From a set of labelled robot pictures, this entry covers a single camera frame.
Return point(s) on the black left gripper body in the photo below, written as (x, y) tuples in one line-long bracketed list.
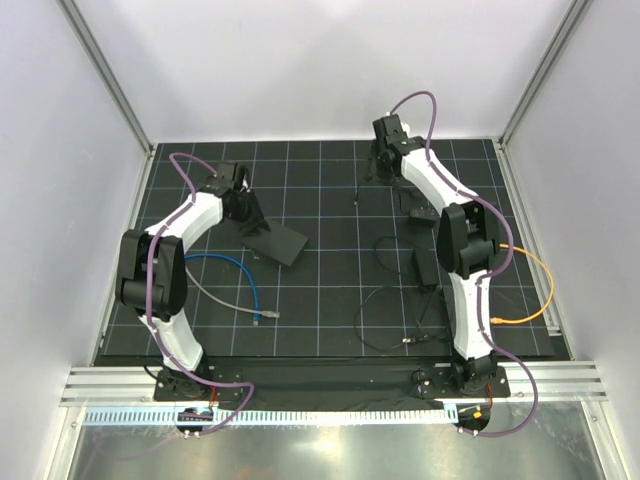
[(249, 214)]

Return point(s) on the black power adapter plug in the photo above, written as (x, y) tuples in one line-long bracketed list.
[(421, 217)]

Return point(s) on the white slotted cable duct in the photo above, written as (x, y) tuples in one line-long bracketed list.
[(182, 416)]

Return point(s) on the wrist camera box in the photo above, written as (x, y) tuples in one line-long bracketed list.
[(229, 176), (389, 130)]

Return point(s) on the aluminium front frame rail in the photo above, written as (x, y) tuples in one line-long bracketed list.
[(395, 384)]

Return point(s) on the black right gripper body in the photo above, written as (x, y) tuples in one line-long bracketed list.
[(377, 168)]

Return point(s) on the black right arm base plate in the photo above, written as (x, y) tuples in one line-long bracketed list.
[(447, 381)]

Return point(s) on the aluminium frame post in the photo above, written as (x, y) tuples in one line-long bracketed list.
[(568, 25), (89, 43)]

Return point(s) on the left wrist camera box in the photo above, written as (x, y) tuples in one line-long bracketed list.
[(229, 176)]

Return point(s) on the black network switch box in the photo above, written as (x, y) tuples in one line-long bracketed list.
[(276, 242)]

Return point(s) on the aluminium left frame post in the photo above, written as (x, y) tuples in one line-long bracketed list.
[(89, 43)]

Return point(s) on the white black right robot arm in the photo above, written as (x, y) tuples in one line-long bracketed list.
[(467, 245)]

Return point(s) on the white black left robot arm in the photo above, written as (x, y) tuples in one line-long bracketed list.
[(151, 275)]

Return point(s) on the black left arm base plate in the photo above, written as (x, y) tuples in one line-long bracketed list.
[(171, 385)]

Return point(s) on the aluminium right frame post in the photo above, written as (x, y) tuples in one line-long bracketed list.
[(568, 25)]

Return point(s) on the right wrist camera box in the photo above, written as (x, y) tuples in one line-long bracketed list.
[(389, 130)]

